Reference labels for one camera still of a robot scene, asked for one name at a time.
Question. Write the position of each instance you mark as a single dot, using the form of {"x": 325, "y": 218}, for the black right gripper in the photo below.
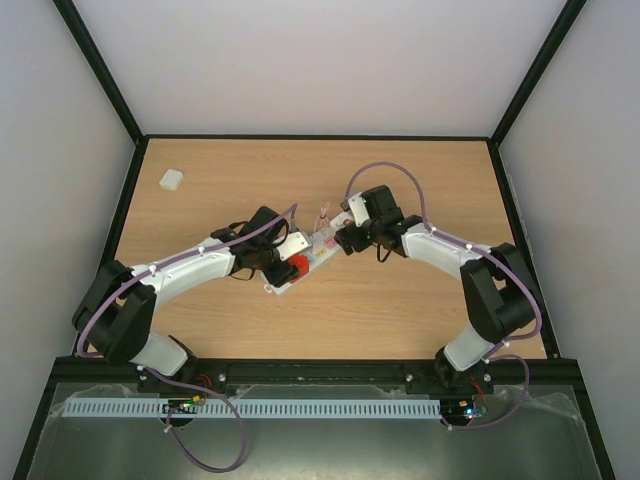
{"x": 345, "y": 238}

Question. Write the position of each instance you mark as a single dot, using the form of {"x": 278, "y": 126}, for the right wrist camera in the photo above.
{"x": 356, "y": 206}

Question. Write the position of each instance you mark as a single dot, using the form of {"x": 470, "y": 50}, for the red cube socket adapter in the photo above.
{"x": 302, "y": 265}

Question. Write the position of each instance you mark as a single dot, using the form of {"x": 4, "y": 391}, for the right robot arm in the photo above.
{"x": 499, "y": 292}

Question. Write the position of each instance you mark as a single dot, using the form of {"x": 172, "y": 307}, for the white plug adapter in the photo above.
{"x": 171, "y": 180}

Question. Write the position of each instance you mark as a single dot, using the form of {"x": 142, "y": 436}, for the white tiger cube adapter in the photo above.
{"x": 341, "y": 220}

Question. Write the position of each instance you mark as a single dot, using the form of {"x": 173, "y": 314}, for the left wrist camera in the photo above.
{"x": 295, "y": 243}

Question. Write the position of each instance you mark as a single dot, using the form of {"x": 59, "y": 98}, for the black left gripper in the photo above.
{"x": 282, "y": 277}

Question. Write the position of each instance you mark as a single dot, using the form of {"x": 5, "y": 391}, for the light blue slotted cable duct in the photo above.
{"x": 254, "y": 409}

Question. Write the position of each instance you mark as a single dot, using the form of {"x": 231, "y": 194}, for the white multicolour power strip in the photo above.
{"x": 310, "y": 251}

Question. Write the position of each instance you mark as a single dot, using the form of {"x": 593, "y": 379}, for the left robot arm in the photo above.
{"x": 114, "y": 319}

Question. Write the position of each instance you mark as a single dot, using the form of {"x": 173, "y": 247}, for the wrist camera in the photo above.
{"x": 295, "y": 243}
{"x": 356, "y": 206}

